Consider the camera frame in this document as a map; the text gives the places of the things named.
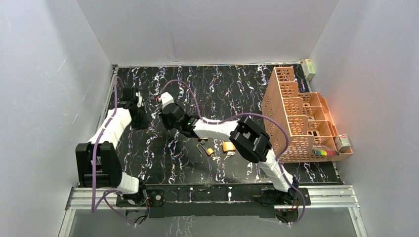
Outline small brass padlock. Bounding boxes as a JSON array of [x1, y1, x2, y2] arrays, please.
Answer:
[[196, 144, 214, 157]]

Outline medium brass padlock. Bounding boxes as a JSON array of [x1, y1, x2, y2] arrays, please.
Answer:
[[198, 138, 208, 145]]

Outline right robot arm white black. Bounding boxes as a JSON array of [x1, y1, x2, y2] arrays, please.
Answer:
[[160, 102, 298, 204]]

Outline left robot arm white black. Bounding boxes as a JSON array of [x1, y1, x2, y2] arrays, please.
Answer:
[[75, 87, 149, 205]]

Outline large brass padlock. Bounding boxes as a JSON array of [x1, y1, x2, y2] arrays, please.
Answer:
[[213, 138, 236, 154]]

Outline silver keys of large padlock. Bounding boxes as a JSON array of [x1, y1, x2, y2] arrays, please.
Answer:
[[224, 151, 235, 160]]

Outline pink perforated organizer rack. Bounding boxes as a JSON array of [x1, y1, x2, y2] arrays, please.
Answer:
[[261, 67, 353, 162]]

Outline white green small box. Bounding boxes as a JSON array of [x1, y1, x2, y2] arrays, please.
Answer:
[[300, 59, 316, 81]]

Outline coloured markers set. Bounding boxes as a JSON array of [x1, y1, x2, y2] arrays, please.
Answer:
[[312, 149, 340, 157]]

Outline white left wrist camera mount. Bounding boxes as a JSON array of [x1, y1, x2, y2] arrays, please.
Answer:
[[120, 87, 143, 109]]

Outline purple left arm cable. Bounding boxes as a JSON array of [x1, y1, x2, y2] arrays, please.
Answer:
[[91, 76, 138, 226]]

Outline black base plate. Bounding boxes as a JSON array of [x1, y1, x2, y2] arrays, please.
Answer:
[[116, 183, 311, 220]]

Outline aluminium frame rail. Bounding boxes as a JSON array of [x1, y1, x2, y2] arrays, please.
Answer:
[[59, 185, 369, 237]]

